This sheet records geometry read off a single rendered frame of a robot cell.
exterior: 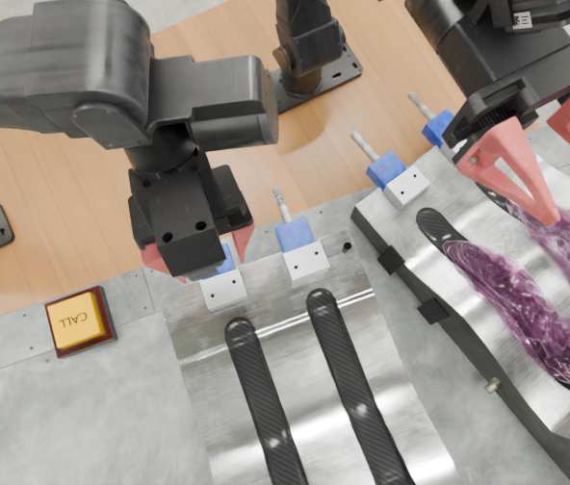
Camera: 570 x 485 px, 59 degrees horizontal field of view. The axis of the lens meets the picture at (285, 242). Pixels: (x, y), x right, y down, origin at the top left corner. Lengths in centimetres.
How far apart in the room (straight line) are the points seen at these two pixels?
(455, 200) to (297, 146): 25
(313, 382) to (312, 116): 42
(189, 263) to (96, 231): 44
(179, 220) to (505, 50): 25
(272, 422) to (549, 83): 47
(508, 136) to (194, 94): 21
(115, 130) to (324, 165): 49
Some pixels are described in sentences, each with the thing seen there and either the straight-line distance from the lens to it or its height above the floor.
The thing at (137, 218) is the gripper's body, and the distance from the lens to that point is 48.
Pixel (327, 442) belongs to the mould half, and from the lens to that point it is 64.
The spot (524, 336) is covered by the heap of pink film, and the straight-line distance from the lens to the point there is 70.
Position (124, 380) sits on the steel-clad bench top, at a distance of 76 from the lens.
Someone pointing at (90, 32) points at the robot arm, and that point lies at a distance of 35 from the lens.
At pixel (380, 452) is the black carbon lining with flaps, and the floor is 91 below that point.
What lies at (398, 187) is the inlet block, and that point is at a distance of 71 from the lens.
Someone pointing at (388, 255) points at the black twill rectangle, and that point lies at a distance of 72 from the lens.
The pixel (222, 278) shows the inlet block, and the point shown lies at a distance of 63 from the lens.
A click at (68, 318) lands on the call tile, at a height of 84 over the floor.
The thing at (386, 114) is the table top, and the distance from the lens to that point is 85.
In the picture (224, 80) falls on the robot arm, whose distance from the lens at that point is 37.
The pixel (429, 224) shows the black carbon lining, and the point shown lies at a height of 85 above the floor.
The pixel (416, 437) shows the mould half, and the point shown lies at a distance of 64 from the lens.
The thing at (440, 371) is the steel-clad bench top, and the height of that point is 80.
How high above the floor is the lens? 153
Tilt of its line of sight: 75 degrees down
